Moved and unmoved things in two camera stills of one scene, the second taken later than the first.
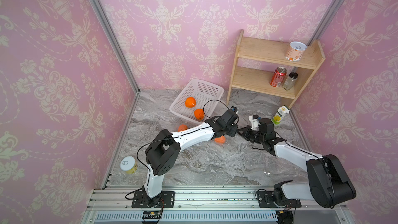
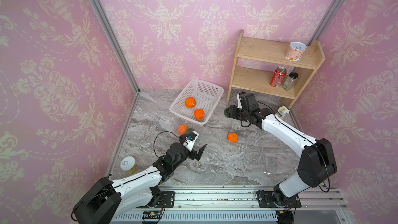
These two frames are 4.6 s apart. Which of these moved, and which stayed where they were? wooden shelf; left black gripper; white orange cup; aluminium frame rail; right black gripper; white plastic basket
Moved: right black gripper; left black gripper
Stayed: white plastic basket; wooden shelf; white orange cup; aluminium frame rail
